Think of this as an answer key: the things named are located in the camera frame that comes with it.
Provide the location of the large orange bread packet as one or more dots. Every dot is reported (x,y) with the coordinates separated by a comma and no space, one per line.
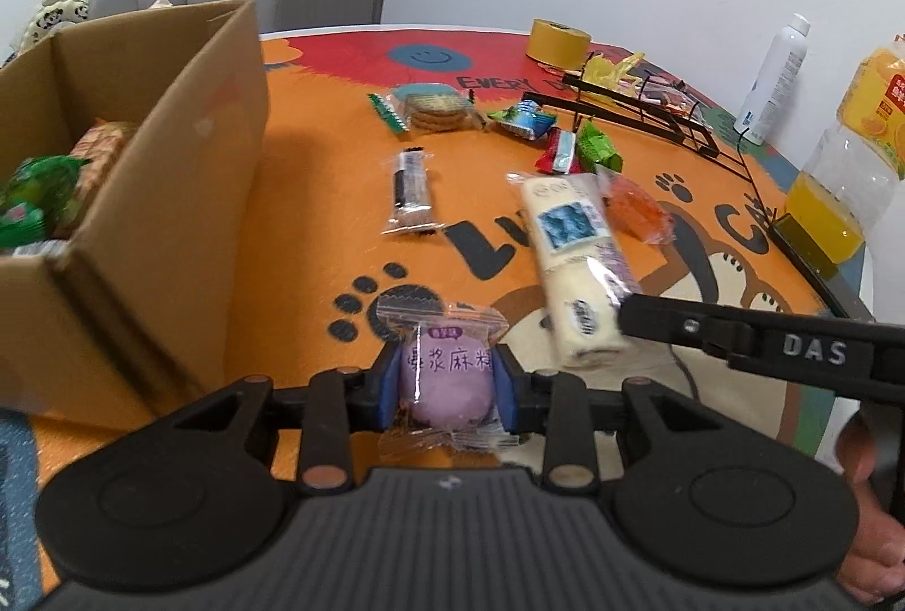
(99,158)

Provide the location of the cardboard box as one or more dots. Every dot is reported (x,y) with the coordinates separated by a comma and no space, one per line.
(177,194)

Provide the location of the white spray bottle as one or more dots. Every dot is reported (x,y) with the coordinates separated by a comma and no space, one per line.
(774,73)

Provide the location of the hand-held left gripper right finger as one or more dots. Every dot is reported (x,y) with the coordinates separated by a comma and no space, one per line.
(505,390)

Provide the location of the small green snack packet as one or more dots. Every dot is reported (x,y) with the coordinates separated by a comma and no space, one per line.
(599,148)

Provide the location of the person's right hand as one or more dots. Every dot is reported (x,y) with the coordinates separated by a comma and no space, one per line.
(877,547)

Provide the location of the orange snack packet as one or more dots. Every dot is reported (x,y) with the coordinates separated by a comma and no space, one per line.
(636,211)

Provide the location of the large green snack packet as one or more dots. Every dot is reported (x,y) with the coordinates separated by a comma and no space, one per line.
(35,194)

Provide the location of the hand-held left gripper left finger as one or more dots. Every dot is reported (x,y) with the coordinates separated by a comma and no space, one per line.
(390,388)

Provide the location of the orange juice bottle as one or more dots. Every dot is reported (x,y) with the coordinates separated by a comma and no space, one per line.
(848,172)

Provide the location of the purple mochi packet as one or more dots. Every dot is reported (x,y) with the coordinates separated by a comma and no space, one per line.
(445,385)

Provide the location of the clear black wafer packet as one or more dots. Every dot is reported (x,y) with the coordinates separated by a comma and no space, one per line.
(410,194)

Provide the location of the pink printed snack packets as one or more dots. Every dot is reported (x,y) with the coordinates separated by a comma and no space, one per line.
(668,96)

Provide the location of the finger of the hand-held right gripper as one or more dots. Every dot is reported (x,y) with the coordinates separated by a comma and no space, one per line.
(664,321)

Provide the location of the yellow snack packet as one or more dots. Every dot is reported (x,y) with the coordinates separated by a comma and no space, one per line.
(608,70)

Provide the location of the black phone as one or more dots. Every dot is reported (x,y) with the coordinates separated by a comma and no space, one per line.
(813,261)

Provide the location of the round biscuit packet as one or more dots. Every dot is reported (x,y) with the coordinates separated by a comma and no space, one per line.
(431,112)

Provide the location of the white roll cake packet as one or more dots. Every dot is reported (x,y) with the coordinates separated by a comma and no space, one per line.
(573,257)

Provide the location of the panda print neck pillow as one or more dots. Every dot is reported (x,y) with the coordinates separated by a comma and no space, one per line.
(56,17)

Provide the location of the blue green snack packet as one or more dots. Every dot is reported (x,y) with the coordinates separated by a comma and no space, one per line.
(523,119)

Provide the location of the yellow tape roll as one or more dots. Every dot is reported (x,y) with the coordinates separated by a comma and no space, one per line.
(558,44)

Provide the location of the red snack packet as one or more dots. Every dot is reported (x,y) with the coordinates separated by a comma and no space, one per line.
(558,153)

